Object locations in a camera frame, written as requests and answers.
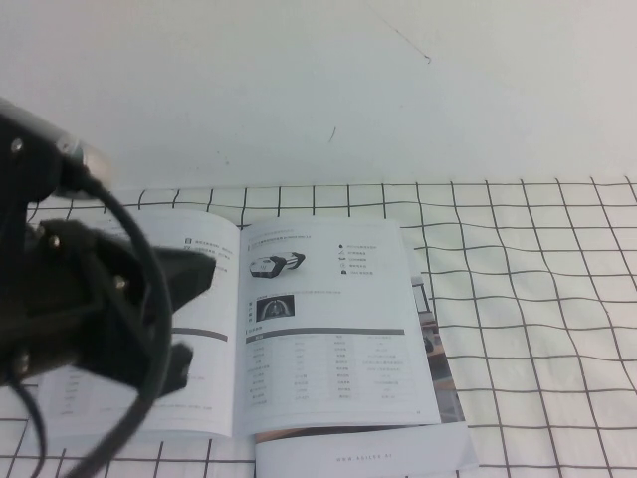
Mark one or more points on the white black-grid tablecloth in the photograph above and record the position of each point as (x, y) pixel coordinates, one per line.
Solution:
(547, 373)

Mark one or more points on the white product catalogue book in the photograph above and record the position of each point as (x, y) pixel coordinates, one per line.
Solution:
(338, 358)

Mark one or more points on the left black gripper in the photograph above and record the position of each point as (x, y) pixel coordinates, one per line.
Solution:
(60, 299)

